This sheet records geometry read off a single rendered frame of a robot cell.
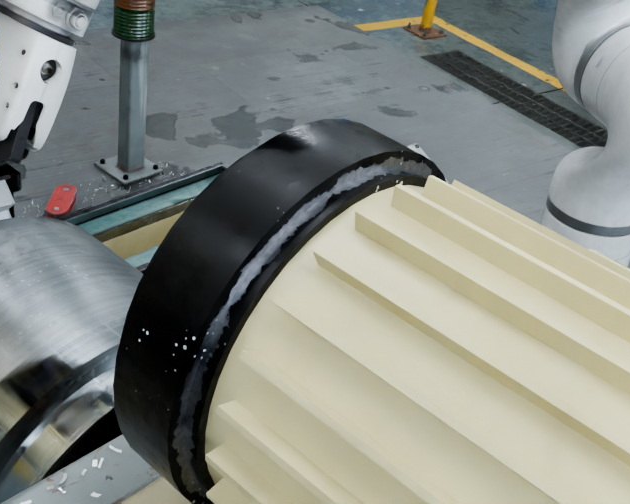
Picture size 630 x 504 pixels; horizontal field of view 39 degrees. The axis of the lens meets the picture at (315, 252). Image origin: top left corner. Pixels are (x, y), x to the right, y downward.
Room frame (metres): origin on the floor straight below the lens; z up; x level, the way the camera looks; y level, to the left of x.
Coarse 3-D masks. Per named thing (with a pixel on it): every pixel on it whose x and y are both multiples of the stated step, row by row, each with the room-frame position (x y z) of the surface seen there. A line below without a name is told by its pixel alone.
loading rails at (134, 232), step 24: (216, 168) 1.07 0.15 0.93; (144, 192) 0.98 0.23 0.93; (168, 192) 1.00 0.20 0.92; (192, 192) 1.01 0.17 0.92; (72, 216) 0.89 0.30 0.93; (96, 216) 0.92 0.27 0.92; (120, 216) 0.92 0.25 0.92; (144, 216) 0.94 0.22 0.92; (168, 216) 0.97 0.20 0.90; (120, 240) 0.91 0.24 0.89; (144, 240) 0.94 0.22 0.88; (144, 264) 0.82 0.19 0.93
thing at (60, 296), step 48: (0, 240) 0.49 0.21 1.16; (48, 240) 0.51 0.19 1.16; (96, 240) 0.56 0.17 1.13; (0, 288) 0.44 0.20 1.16; (48, 288) 0.45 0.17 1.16; (96, 288) 0.46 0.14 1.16; (0, 336) 0.41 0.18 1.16; (48, 336) 0.41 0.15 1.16; (96, 336) 0.41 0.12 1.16; (0, 384) 0.38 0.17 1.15; (48, 384) 0.37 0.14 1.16; (96, 384) 0.39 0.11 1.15; (0, 432) 0.35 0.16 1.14; (48, 432) 0.35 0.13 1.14; (96, 432) 0.36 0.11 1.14; (0, 480) 0.34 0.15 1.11
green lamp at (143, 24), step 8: (120, 8) 1.22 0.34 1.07; (152, 8) 1.24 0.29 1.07; (120, 16) 1.22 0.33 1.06; (128, 16) 1.22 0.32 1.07; (136, 16) 1.22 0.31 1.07; (144, 16) 1.23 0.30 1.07; (152, 16) 1.24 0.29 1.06; (120, 24) 1.22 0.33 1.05; (128, 24) 1.22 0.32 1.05; (136, 24) 1.22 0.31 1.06; (144, 24) 1.23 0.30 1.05; (152, 24) 1.24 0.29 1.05; (120, 32) 1.22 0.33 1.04; (128, 32) 1.22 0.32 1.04; (136, 32) 1.22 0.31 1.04; (144, 32) 1.23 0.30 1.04; (152, 32) 1.25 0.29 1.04
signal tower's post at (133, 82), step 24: (120, 48) 1.24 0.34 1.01; (144, 48) 1.24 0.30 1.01; (120, 72) 1.24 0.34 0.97; (144, 72) 1.24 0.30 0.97; (120, 96) 1.24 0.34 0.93; (144, 96) 1.25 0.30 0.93; (120, 120) 1.24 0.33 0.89; (144, 120) 1.25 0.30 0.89; (120, 144) 1.23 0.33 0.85; (144, 144) 1.25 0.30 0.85; (120, 168) 1.23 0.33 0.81; (144, 168) 1.25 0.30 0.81
